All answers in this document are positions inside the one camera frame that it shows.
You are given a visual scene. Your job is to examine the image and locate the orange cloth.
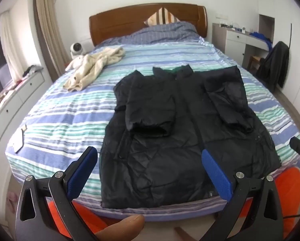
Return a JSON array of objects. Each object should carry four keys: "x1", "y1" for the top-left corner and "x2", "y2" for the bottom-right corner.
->
[{"x1": 46, "y1": 167, "x2": 300, "y2": 241}]

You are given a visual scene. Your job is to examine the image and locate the black coat on chair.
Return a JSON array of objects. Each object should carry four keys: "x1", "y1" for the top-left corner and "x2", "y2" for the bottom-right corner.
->
[{"x1": 256, "y1": 41, "x2": 290, "y2": 89}]

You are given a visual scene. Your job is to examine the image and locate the brown striped pillow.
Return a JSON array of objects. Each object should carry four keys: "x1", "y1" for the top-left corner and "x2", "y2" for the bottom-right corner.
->
[{"x1": 144, "y1": 7, "x2": 180, "y2": 27}]

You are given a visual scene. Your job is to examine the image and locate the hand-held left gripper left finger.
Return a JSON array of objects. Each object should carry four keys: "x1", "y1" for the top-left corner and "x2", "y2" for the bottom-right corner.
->
[{"x1": 15, "y1": 146, "x2": 98, "y2": 241}]

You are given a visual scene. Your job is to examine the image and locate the blue checked pillow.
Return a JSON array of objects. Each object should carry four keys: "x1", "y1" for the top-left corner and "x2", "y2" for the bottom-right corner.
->
[{"x1": 97, "y1": 21, "x2": 201, "y2": 46}]

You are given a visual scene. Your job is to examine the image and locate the brown wooden headboard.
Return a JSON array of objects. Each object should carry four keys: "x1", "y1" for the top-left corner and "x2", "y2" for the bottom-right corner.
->
[{"x1": 89, "y1": 3, "x2": 208, "y2": 47}]

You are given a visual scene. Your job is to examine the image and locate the wooden chair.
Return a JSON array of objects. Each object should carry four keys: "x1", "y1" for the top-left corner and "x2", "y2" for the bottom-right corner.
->
[{"x1": 247, "y1": 55, "x2": 264, "y2": 71}]

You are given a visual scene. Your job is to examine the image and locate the white desk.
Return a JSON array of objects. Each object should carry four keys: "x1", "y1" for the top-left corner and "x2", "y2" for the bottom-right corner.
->
[{"x1": 212, "y1": 22, "x2": 273, "y2": 67}]

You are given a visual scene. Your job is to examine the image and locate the white window cabinet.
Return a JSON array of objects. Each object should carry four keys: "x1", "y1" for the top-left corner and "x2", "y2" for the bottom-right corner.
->
[{"x1": 0, "y1": 66, "x2": 53, "y2": 161}]

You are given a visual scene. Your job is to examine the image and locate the beige fleece garment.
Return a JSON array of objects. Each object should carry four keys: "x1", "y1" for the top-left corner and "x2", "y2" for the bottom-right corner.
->
[{"x1": 63, "y1": 46, "x2": 126, "y2": 92}]

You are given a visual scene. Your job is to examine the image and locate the paper tag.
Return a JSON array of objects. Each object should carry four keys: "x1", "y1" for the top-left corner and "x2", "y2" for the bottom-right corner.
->
[{"x1": 11, "y1": 126, "x2": 27, "y2": 154}]

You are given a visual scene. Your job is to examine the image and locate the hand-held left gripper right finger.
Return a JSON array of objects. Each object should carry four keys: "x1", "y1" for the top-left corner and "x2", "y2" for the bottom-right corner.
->
[{"x1": 201, "y1": 149, "x2": 284, "y2": 241}]

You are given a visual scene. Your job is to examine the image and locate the beige curtain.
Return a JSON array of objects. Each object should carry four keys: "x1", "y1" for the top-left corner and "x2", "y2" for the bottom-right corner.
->
[{"x1": 33, "y1": 0, "x2": 70, "y2": 82}]

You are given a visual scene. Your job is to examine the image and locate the white sheer curtain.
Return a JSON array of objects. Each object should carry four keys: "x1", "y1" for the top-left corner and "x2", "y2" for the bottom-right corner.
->
[{"x1": 0, "y1": 11, "x2": 24, "y2": 81}]

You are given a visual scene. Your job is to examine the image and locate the white plush toy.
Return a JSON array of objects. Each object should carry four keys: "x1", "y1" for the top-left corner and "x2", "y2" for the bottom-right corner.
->
[{"x1": 65, "y1": 56, "x2": 85, "y2": 71}]

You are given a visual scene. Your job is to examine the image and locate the white round device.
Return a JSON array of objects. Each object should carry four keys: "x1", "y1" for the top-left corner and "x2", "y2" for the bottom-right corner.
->
[{"x1": 70, "y1": 43, "x2": 86, "y2": 56}]

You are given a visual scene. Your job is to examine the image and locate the person's left hand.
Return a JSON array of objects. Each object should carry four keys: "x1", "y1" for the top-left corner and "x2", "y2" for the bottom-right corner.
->
[{"x1": 95, "y1": 214, "x2": 145, "y2": 241}]

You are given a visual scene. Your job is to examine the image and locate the bed with striped sheet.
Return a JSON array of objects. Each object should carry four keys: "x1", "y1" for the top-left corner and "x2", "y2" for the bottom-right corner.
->
[{"x1": 5, "y1": 21, "x2": 300, "y2": 219}]

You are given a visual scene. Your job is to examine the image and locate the blue cloth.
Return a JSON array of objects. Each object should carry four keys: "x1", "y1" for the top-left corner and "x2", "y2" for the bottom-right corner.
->
[{"x1": 249, "y1": 32, "x2": 274, "y2": 52}]

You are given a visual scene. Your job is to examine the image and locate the black padded jacket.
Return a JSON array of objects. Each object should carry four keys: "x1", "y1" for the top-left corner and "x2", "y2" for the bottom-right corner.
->
[{"x1": 99, "y1": 64, "x2": 282, "y2": 209}]

